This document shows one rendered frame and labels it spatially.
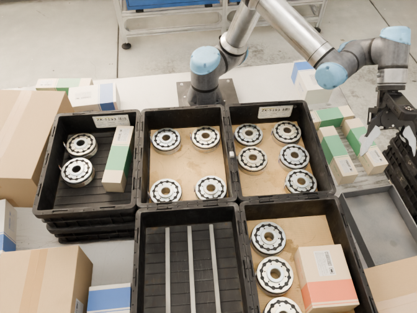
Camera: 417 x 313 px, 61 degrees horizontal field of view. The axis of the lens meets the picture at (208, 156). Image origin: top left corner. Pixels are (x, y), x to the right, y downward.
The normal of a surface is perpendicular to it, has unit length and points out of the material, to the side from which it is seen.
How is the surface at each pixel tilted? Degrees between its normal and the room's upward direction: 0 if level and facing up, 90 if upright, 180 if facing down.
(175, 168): 0
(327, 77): 87
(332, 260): 0
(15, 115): 0
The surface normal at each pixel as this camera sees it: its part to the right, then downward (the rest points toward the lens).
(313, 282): 0.00, -0.59
